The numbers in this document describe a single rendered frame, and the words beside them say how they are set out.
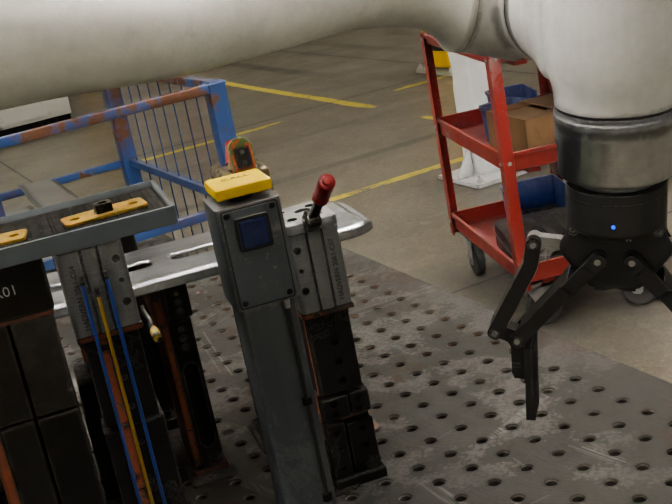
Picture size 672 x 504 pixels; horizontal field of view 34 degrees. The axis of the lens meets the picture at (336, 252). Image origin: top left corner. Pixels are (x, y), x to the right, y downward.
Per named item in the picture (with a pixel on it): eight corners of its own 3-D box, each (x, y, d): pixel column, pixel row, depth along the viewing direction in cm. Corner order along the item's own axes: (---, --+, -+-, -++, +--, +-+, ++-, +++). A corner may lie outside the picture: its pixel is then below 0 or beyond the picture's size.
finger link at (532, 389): (532, 348, 90) (523, 348, 90) (535, 421, 93) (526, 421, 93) (537, 330, 93) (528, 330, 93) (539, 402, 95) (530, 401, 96)
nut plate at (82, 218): (140, 199, 114) (137, 188, 114) (149, 205, 111) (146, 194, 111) (60, 221, 112) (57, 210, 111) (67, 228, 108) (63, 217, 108)
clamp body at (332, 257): (372, 442, 154) (324, 194, 143) (401, 477, 143) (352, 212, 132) (307, 463, 151) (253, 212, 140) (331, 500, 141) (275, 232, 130)
